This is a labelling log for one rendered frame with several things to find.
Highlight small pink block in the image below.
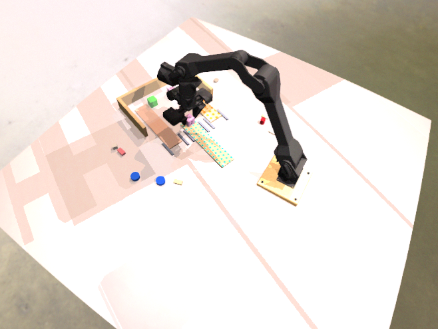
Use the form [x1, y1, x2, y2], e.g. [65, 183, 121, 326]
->
[117, 147, 126, 156]

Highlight blue cylinder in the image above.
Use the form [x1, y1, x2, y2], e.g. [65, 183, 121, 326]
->
[130, 172, 140, 182]
[156, 176, 165, 186]

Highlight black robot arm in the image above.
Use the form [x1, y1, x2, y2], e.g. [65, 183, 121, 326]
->
[157, 49, 307, 189]

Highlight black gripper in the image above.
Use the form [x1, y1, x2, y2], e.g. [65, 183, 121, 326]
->
[163, 87, 213, 126]

